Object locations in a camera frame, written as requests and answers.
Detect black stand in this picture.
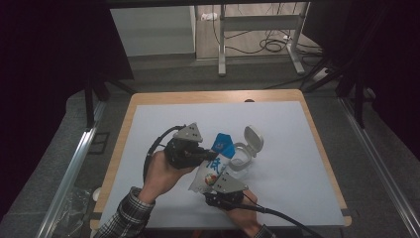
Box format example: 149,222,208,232
83,73,137,131
302,56,378,130

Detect wooden table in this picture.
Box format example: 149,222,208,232
89,88,353,231

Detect white panel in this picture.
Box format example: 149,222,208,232
110,5,197,58

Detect aluminium rail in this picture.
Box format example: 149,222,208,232
35,100,108,238
339,97,420,238

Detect white mat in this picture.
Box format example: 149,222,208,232
97,100,347,230

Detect blue and white milk pouch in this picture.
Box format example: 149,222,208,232
187,132,237,194

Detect white metal desk frame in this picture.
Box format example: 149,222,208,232
217,2,307,77

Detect clear plastic bag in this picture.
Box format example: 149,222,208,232
53,186,94,238

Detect clear cup with white lid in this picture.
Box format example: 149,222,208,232
226,125,265,181

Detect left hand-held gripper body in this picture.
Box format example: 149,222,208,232
163,122,207,171

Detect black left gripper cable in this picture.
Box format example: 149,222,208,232
142,124,187,183

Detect person's left hand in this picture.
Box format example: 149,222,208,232
138,150,196,205

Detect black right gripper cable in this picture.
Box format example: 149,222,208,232
227,197,327,238

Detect person's right hand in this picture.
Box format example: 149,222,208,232
225,189,263,236

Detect white power strip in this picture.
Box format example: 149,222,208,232
311,66,332,83

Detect black floor cables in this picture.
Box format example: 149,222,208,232
212,3,324,56

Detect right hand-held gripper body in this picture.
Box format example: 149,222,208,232
202,174,250,212

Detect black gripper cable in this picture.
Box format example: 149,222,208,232
142,124,187,183
227,197,327,238

